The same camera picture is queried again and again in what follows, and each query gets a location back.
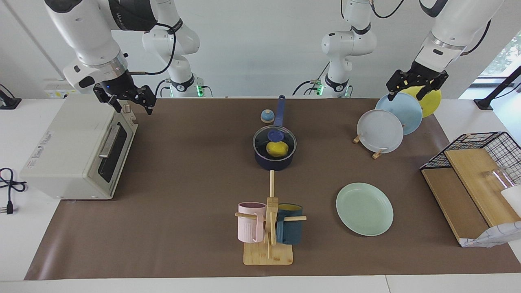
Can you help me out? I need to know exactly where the clear drinking glass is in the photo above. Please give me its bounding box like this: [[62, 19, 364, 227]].
[[482, 167, 518, 197]]

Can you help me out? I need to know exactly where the light wooden board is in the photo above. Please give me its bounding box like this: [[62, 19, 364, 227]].
[[444, 148, 521, 227]]

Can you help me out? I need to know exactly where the dark teal mug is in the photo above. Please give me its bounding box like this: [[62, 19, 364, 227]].
[[276, 203, 304, 245]]

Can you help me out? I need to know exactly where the glass pot lid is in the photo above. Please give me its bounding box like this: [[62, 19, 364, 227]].
[[252, 125, 297, 158]]

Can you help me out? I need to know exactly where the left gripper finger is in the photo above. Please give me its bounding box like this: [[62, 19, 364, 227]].
[[386, 71, 404, 102], [415, 73, 449, 102]]

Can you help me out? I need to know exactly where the light blue plate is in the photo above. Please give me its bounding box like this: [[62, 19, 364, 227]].
[[375, 92, 423, 136]]

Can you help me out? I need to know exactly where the pink ribbed mug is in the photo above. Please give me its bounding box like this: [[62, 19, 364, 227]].
[[237, 202, 267, 244]]

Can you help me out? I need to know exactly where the white power strip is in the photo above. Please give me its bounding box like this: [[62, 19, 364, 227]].
[[44, 79, 85, 99]]

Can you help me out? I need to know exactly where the grey plate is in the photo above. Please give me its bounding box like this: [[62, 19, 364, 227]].
[[357, 109, 404, 154]]

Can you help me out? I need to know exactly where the yellow plate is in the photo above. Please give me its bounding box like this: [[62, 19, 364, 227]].
[[401, 85, 442, 118]]

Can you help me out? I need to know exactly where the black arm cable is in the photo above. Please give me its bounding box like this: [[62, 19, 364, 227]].
[[462, 18, 492, 56], [129, 22, 177, 76]]

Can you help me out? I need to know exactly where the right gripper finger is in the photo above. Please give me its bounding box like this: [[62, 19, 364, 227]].
[[93, 85, 123, 114], [137, 86, 158, 116]]

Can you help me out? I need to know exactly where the dark blue saucepan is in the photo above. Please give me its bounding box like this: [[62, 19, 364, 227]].
[[252, 95, 298, 171]]

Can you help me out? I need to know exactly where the green plate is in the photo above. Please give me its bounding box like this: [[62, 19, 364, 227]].
[[336, 182, 394, 237]]

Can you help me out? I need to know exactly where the dark wooden board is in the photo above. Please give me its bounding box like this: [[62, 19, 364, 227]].
[[421, 168, 490, 245]]

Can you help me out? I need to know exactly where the white crumpled cloth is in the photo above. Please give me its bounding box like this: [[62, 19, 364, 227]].
[[460, 221, 521, 248]]

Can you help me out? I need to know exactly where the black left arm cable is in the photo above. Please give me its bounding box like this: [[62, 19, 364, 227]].
[[462, 18, 492, 56]]

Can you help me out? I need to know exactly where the wooden mug tree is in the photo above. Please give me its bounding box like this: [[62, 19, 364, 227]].
[[235, 170, 307, 266]]

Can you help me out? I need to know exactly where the black power cord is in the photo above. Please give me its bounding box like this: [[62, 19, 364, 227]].
[[0, 168, 28, 215]]

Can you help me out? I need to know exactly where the black wire basket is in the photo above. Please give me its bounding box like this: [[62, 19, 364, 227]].
[[420, 131, 521, 188]]

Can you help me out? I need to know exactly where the beige toaster oven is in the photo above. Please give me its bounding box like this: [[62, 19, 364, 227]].
[[20, 94, 139, 201]]

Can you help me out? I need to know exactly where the yellow potato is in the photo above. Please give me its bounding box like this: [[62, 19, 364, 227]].
[[266, 141, 289, 158]]

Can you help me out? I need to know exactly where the wooden plate rack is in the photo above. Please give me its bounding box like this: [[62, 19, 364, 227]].
[[353, 132, 385, 160]]

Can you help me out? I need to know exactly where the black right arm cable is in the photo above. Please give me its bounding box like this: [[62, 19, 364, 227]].
[[129, 22, 177, 76]]

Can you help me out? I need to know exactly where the brown table mat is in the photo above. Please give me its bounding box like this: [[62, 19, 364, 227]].
[[24, 97, 521, 281]]

